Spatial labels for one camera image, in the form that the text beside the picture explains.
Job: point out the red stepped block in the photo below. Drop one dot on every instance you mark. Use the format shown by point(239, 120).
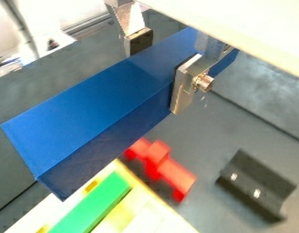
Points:
point(160, 167)

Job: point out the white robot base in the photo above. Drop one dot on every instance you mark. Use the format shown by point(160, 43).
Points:
point(30, 33)

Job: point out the black metal bracket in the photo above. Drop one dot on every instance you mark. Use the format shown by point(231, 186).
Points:
point(255, 185)

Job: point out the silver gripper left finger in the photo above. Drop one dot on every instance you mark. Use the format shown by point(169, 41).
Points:
point(134, 34)

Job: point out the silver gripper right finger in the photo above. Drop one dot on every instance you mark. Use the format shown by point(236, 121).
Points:
point(191, 74)

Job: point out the green rectangular block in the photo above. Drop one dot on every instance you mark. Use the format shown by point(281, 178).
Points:
point(94, 206)

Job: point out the blue rectangular block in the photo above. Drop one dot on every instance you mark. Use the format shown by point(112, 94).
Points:
point(70, 135)

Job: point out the white shape-sorting board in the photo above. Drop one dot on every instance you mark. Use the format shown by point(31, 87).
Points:
point(140, 212)

